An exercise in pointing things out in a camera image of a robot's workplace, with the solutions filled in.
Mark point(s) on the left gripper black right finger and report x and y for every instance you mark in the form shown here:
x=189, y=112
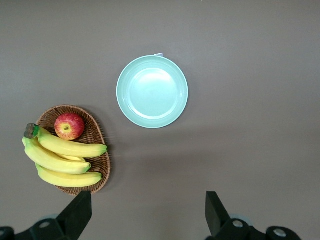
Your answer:
x=217, y=220

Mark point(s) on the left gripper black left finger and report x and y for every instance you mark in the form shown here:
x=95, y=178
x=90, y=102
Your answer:
x=72, y=220

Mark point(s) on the mint green plate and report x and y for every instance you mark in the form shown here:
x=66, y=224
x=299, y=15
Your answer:
x=152, y=92

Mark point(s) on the yellow banana bunch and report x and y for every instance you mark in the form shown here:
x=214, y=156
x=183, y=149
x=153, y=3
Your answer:
x=62, y=147

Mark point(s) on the brown wicker basket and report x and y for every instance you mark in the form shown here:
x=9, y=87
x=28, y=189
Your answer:
x=97, y=130

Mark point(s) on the red yellow apple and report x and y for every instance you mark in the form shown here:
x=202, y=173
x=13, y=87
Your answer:
x=70, y=125

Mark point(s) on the brown table cover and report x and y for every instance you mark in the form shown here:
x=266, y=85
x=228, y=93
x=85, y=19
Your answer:
x=237, y=75

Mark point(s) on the small white label tag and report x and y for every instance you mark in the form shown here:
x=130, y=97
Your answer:
x=159, y=54

